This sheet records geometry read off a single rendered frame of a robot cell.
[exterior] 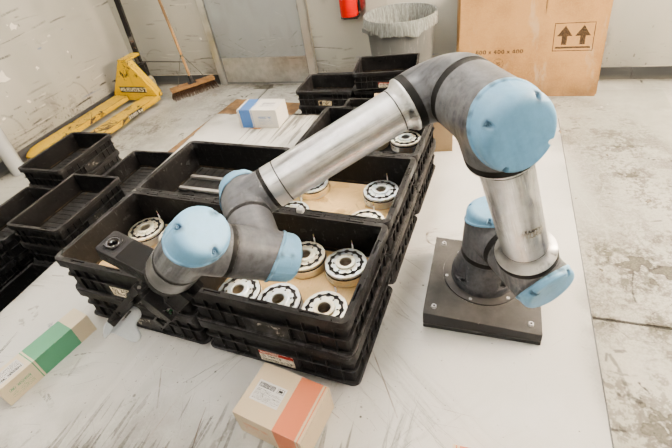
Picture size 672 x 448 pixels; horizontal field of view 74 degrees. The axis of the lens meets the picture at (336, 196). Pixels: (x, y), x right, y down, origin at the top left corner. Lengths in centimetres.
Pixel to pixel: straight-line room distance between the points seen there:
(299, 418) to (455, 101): 66
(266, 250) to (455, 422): 57
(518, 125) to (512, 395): 62
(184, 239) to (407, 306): 74
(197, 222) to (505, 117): 41
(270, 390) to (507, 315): 56
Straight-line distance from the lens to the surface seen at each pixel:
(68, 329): 138
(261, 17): 442
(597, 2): 384
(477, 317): 111
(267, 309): 94
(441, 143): 173
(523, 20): 380
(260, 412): 99
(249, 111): 211
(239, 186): 73
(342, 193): 134
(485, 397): 105
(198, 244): 57
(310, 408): 97
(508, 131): 62
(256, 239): 62
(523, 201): 77
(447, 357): 110
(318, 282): 108
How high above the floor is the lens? 161
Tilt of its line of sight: 36 degrees down
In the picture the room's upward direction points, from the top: 10 degrees counter-clockwise
